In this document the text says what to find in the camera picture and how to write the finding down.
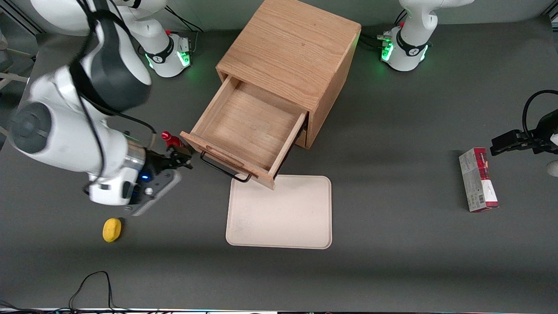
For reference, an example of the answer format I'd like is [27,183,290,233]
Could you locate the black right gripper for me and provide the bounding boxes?
[142,146,194,181]

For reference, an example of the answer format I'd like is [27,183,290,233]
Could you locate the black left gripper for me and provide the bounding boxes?
[490,111,558,156]

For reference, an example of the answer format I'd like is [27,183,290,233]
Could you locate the black metal drawer handle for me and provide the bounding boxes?
[200,150,252,183]

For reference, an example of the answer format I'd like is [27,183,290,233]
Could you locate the wooden drawer cabinet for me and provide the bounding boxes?
[216,0,361,150]

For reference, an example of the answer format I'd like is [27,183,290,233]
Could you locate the red cola bottle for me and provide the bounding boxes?
[161,131,183,150]

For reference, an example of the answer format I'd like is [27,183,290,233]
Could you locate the red grey carton box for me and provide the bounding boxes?
[459,147,500,213]

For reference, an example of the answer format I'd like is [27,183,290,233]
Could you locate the yellow lemon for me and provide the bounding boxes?
[102,218,122,243]

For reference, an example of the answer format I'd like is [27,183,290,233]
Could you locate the beige plastic tray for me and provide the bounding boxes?
[225,174,333,250]

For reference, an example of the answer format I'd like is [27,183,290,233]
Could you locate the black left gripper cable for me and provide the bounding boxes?
[522,89,558,136]

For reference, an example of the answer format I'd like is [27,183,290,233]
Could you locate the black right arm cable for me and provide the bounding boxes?
[70,0,157,192]

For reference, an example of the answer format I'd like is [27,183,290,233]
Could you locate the black right arm base cables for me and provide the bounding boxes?
[165,8,204,55]

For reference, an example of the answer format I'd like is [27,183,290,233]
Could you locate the black arm base cables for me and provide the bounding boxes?
[165,8,204,55]
[360,10,408,49]

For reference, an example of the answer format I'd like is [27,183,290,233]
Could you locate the black table cable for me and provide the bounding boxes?
[69,271,116,312]

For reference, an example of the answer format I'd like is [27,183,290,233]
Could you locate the black left arm base cables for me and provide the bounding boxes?
[360,10,408,49]

